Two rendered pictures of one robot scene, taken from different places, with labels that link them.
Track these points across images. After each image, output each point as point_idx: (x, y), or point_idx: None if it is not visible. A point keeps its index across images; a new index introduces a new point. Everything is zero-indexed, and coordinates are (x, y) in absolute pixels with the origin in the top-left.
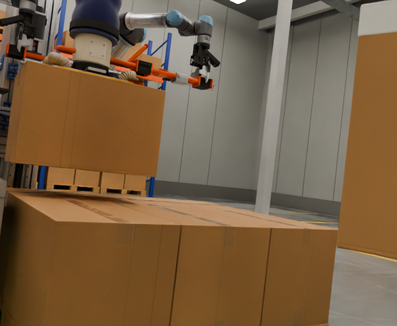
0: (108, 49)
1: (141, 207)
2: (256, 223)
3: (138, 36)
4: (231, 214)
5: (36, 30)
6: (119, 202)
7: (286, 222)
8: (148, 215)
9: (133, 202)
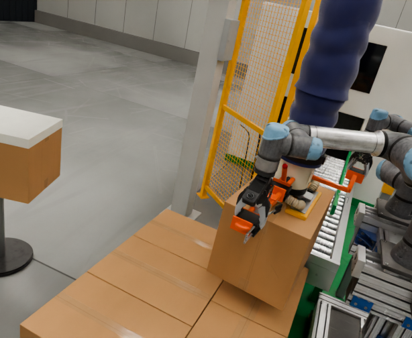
0: (280, 165)
1: (194, 273)
2: (100, 279)
3: (400, 170)
4: (136, 317)
5: (355, 155)
6: (225, 284)
7: (77, 320)
8: (162, 245)
9: (221, 293)
